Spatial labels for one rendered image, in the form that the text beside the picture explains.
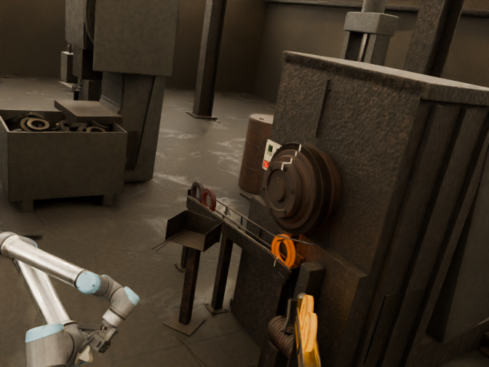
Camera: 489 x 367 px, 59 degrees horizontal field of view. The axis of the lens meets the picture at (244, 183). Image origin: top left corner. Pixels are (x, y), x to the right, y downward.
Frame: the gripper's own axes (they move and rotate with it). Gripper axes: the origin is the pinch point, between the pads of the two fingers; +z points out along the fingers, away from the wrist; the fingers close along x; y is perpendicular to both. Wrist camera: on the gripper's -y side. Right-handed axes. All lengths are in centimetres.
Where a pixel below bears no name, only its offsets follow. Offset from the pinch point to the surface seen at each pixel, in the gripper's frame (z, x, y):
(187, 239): -79, 47, -13
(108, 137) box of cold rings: -133, 123, -175
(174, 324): -35, 86, -3
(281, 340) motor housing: -59, 24, 68
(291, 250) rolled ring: -99, 24, 48
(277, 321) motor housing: -65, 27, 61
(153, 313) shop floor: -33, 89, -20
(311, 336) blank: -63, -12, 81
